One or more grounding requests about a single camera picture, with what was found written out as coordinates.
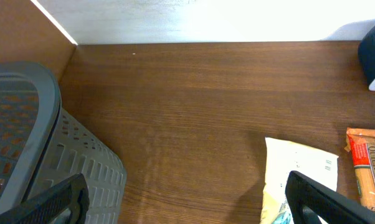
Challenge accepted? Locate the cream white snack bag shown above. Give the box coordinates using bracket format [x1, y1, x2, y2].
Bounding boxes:
[260, 138, 338, 224]

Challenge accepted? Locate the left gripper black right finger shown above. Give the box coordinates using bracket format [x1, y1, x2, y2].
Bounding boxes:
[285, 170, 375, 224]

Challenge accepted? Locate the grey plastic basket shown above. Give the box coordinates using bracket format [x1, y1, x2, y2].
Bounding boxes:
[0, 62, 127, 223]

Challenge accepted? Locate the orange spaghetti pasta pack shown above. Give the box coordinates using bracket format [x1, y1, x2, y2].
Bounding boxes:
[346, 128, 375, 212]

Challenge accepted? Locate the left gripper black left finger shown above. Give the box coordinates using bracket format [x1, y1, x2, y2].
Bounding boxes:
[0, 174, 90, 223]

